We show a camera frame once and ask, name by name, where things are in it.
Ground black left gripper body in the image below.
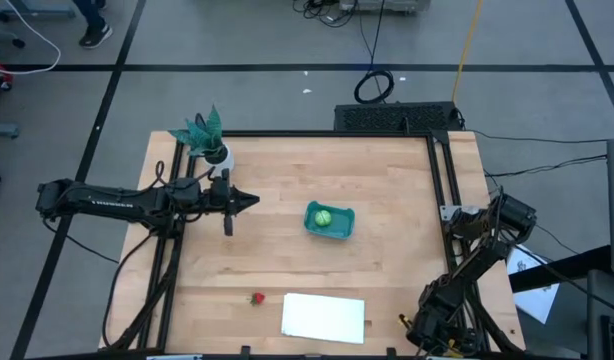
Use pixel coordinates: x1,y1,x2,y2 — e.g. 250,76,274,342
206,168,237,238

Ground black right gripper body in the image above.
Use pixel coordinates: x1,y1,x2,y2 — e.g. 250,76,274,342
405,287,471,356

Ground teal plastic tupperware container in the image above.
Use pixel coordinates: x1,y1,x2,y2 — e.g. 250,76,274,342
303,200,356,241

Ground green plant in white pot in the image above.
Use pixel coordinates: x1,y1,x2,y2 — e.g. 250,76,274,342
168,103,236,177

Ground white paper sheet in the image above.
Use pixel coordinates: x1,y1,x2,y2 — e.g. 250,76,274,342
506,242,561,325

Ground white folded cloth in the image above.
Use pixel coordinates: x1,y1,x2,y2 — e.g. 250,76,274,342
280,292,367,346

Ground black desk beam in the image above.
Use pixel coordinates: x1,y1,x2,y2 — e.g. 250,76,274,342
509,244,613,294

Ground black perforated computer case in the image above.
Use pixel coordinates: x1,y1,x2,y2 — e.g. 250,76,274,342
333,101,464,134

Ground person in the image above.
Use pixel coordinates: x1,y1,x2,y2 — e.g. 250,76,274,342
71,0,114,50

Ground grey equipment box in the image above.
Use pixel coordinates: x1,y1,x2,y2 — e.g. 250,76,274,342
339,0,432,14

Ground grey chair leg with caster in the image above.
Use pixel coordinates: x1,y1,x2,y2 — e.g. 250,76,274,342
0,29,27,50

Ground grey furniture base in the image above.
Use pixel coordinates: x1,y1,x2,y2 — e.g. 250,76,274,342
0,0,77,24

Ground black aluminium table frame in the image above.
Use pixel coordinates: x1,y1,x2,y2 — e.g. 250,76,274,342
99,129,526,360

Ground black coiled cable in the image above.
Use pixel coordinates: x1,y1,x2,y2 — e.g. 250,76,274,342
353,0,396,105

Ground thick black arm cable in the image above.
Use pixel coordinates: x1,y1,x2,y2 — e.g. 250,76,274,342
101,232,156,349

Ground tangled black cables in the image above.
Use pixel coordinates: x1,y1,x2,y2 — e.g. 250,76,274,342
292,0,358,29

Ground thin black cable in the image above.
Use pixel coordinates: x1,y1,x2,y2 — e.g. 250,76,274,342
469,128,614,146
484,154,608,179

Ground white cable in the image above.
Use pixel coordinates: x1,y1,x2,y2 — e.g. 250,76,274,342
0,0,62,76

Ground yellow cable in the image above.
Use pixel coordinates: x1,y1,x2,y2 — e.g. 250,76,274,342
451,0,485,106

